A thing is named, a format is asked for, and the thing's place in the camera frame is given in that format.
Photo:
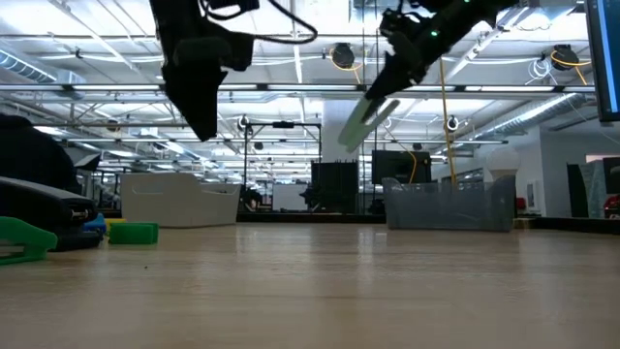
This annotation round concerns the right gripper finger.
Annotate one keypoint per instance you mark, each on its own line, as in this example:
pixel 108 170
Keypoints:
pixel 390 82

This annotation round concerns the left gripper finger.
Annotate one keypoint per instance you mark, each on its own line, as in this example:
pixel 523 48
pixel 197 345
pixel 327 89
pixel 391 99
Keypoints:
pixel 198 106

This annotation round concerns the mint green stapler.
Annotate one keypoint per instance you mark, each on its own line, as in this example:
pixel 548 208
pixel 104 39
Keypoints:
pixel 353 131

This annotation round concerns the green mini stapler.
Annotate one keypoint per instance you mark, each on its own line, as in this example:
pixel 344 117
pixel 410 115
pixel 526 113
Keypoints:
pixel 24 240
pixel 133 233

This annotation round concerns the yellow mini stapler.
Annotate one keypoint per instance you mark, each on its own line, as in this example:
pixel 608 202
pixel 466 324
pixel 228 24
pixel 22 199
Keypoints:
pixel 115 223

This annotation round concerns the blue mini stapler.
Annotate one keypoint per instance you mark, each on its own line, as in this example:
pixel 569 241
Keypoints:
pixel 96 224

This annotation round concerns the black background screen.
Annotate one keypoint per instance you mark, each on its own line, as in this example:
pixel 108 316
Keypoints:
pixel 399 167

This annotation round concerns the light grey plastic bin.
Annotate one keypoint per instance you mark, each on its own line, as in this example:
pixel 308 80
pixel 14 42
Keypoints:
pixel 179 201

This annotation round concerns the black background cabinet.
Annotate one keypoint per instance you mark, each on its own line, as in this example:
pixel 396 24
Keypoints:
pixel 334 186

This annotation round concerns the white background board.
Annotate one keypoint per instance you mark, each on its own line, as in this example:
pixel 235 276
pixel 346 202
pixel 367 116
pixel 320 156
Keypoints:
pixel 289 198

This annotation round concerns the dark translucent plastic bin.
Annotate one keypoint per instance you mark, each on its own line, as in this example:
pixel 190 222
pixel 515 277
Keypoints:
pixel 445 208

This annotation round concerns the computer monitor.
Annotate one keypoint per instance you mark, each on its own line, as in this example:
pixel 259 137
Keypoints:
pixel 605 58

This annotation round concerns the black background frame rig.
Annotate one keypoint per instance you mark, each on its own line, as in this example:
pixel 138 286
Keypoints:
pixel 283 125

